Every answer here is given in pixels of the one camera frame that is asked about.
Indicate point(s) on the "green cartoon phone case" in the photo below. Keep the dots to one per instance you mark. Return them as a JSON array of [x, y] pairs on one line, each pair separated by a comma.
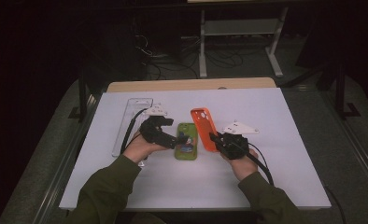
[[186, 154]]

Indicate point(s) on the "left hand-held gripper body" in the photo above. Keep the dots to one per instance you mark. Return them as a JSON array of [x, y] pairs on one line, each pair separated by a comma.
[[155, 135]]

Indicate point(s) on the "metal frame rail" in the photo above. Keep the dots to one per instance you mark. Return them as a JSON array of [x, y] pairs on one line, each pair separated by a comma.
[[356, 146], [63, 168]]

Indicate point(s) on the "clear plastic tray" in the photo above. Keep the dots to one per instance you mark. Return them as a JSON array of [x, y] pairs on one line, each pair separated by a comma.
[[124, 124]]

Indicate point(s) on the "white metal table frame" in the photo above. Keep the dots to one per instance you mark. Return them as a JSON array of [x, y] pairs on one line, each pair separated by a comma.
[[239, 27]]

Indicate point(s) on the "person's right hand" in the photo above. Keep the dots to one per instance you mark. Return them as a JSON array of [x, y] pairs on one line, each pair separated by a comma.
[[244, 166]]

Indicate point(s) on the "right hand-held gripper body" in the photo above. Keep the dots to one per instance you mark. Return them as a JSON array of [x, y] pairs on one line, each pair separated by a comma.
[[235, 144]]

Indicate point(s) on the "orange phone case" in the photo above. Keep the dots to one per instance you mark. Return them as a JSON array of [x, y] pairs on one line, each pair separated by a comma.
[[203, 124]]

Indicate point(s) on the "black metal stand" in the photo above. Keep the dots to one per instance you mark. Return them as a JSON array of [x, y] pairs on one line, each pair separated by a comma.
[[83, 99], [341, 93]]

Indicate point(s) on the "person's left hand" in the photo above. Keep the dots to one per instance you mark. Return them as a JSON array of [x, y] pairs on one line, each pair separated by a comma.
[[138, 149]]

